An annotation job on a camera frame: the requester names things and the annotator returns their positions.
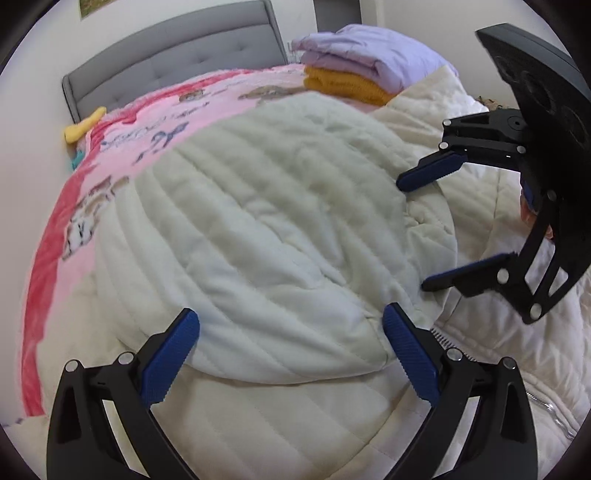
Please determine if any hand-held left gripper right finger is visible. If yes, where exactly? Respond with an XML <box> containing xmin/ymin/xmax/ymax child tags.
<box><xmin>382</xmin><ymin>302</ymin><xmax>539</xmax><ymax>480</ymax></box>

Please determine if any folded lilac garment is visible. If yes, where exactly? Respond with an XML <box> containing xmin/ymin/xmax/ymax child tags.
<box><xmin>291</xmin><ymin>24</ymin><xmax>460</xmax><ymax>90</ymax></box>

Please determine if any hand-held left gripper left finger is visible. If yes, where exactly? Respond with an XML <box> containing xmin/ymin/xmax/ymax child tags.
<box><xmin>46</xmin><ymin>308</ymin><xmax>201</xmax><ymax>480</ymax></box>

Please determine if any wall poster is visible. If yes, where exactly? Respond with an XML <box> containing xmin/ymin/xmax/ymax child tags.
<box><xmin>78</xmin><ymin>0</ymin><xmax>110</xmax><ymax>19</ymax></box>

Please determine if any folded yellow knit sweater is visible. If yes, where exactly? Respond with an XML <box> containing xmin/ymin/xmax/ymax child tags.
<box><xmin>303</xmin><ymin>66</ymin><xmax>398</xmax><ymax>108</ymax></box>

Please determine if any white quilted jacket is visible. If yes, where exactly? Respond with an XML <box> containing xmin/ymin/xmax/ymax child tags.
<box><xmin>95</xmin><ymin>65</ymin><xmax>583</xmax><ymax>480</ymax></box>

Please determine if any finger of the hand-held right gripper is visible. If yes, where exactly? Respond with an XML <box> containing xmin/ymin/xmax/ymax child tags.
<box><xmin>396</xmin><ymin>107</ymin><xmax>528</xmax><ymax>193</ymax></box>
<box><xmin>421</xmin><ymin>189</ymin><xmax>570</xmax><ymax>325</ymax></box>

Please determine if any pink printed blanket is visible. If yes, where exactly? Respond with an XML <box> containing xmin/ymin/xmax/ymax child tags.
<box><xmin>21</xmin><ymin>62</ymin><xmax>384</xmax><ymax>418</ymax></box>

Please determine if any grey tufted headboard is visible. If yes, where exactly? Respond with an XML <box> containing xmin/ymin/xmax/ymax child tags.
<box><xmin>62</xmin><ymin>0</ymin><xmax>289</xmax><ymax>123</ymax></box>

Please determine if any yellow plush toy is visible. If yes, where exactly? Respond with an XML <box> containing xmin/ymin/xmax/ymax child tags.
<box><xmin>64</xmin><ymin>107</ymin><xmax>107</xmax><ymax>145</ymax></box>

